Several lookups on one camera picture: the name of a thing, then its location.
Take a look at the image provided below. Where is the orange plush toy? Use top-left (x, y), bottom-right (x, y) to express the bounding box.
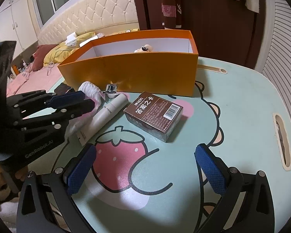
top-left (134, 44), bottom-right (153, 53)

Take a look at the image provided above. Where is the white crumpled cloth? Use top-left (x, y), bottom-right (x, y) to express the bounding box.
top-left (64, 81), bottom-right (106, 139)

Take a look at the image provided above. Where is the gripper body of left gripper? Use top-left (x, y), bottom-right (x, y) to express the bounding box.
top-left (0, 41), bottom-right (93, 173)

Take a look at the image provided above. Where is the white cosmetic tube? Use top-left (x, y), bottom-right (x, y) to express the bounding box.
top-left (77, 94), bottom-right (129, 146)

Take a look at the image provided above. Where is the dark marbled pouch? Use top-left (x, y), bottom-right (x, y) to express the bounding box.
top-left (54, 83), bottom-right (75, 95)

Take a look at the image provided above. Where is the brown card box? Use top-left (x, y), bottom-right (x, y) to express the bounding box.
top-left (124, 92), bottom-right (183, 142)

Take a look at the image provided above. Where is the pink bed blanket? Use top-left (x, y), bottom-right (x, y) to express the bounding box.
top-left (7, 64), bottom-right (62, 97)

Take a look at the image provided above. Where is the yellow pillow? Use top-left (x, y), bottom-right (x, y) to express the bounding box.
top-left (43, 28), bottom-right (139, 66)

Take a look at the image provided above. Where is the orange cardboard box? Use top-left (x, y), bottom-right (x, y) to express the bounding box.
top-left (58, 30), bottom-right (199, 97)

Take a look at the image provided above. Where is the white charger box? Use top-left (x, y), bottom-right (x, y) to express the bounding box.
top-left (65, 32), bottom-right (77, 47)

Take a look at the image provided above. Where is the glowing phone on bed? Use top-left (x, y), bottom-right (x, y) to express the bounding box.
top-left (79, 33), bottom-right (104, 47)

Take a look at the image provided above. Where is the dark brown wooden door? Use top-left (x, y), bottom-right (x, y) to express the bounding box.
top-left (131, 0), bottom-right (268, 70)

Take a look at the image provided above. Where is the white wardrobe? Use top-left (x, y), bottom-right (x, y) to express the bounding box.
top-left (0, 0), bottom-right (38, 58)

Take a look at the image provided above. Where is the cream tufted headboard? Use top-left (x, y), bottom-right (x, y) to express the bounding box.
top-left (38, 0), bottom-right (139, 44)

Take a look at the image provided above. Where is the red pink striped scarf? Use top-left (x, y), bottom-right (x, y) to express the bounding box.
top-left (161, 0), bottom-right (182, 30)

